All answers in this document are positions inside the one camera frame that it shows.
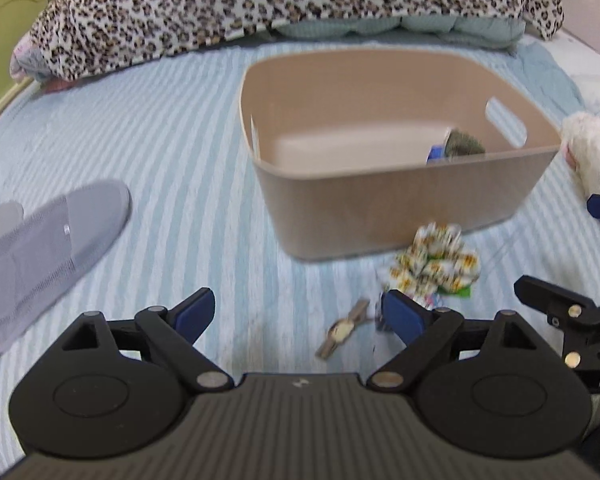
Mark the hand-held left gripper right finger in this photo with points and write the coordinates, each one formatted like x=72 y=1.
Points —
x=403 y=316

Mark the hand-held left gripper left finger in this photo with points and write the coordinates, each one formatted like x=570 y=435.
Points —
x=198 y=313

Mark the white plush toy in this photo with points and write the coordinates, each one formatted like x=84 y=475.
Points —
x=594 y=147

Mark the gold wristwatch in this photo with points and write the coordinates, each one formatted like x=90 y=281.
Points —
x=341 y=329

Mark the floral patterned cloth bundle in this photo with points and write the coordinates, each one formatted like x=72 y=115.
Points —
x=437 y=262

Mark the beige plastic storage basket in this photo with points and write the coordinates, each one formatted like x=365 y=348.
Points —
x=380 y=195

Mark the light blue towel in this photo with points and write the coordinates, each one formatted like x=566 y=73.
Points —
x=545 y=77

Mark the grey green fuzzy item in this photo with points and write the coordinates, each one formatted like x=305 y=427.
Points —
x=464 y=143

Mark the blue striped bed sheet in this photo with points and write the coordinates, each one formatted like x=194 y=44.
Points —
x=170 y=160

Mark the small blue item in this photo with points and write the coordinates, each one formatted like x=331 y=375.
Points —
x=436 y=154

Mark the grey mesh slipper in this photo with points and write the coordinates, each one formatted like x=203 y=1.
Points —
x=40 y=260

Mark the pale green quilted pillow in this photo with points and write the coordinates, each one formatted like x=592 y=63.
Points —
x=405 y=29

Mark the leopard print blanket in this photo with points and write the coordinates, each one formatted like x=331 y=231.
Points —
x=260 y=0

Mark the green wooden cabinet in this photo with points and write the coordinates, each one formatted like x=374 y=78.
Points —
x=2 y=35

